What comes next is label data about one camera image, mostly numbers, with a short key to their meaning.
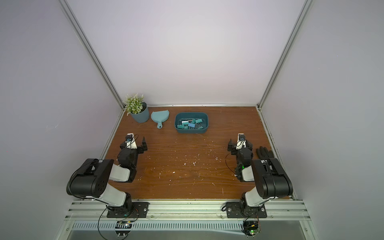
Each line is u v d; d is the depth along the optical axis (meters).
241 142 0.77
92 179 0.46
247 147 0.80
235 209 0.73
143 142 0.84
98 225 0.63
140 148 0.82
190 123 1.07
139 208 0.74
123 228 0.72
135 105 0.99
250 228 0.68
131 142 0.76
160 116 1.14
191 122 1.09
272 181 0.44
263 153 0.91
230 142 0.85
